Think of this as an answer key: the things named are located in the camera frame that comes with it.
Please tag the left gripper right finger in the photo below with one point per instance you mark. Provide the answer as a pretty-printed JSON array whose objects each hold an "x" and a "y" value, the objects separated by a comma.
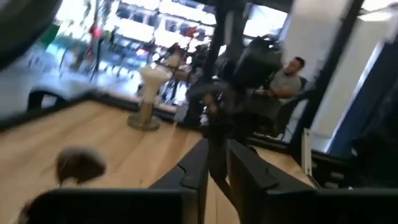
[{"x": 255, "y": 179}]

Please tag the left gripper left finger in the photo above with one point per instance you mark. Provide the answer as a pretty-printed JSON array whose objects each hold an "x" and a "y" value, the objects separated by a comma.
[{"x": 192, "y": 174}]

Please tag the thin black makeup brush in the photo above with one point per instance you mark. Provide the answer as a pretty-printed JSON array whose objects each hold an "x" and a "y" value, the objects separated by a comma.
[{"x": 218, "y": 161}]

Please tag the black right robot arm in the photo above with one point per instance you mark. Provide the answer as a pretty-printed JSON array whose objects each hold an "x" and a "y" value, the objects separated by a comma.
[{"x": 258, "y": 62}]

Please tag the white mushroom lamp wooden base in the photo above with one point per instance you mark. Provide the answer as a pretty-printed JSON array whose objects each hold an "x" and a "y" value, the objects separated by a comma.
[{"x": 149, "y": 93}]

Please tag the black office chair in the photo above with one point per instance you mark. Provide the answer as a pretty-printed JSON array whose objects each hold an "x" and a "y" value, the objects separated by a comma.
[{"x": 286, "y": 115}]

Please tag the person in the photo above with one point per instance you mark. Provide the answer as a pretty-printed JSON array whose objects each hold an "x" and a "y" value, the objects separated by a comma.
[{"x": 286, "y": 84}]

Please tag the blue partition panel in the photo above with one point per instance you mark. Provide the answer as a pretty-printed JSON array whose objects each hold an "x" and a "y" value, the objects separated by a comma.
[{"x": 367, "y": 102}]

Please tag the black vertical post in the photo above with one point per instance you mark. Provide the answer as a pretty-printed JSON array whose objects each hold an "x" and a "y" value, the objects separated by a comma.
[
  {"x": 326, "y": 62},
  {"x": 227, "y": 25}
]

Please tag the black metal table frame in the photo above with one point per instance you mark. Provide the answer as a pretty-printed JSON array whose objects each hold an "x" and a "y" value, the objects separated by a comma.
[{"x": 118, "y": 103}]

